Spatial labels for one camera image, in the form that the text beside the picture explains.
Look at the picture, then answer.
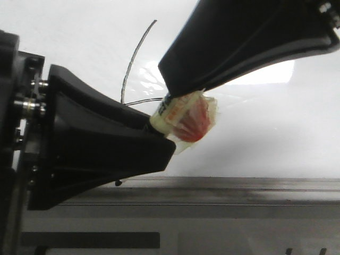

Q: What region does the black label strip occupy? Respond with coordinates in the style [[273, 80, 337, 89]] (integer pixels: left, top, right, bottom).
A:
[[20, 232, 160, 249]]

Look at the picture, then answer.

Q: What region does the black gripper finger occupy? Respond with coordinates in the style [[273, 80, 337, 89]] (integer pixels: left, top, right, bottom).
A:
[[158, 1, 339, 96]]

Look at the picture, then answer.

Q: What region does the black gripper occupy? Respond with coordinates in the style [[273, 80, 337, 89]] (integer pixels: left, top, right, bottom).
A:
[[1, 31, 176, 254]]

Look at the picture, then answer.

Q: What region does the white whiteboard with aluminium frame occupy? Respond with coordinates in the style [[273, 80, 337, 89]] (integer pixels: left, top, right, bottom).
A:
[[0, 0, 340, 207]]

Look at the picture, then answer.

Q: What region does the black and white whiteboard marker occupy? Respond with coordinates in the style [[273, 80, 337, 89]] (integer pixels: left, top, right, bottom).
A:
[[150, 90, 217, 154]]

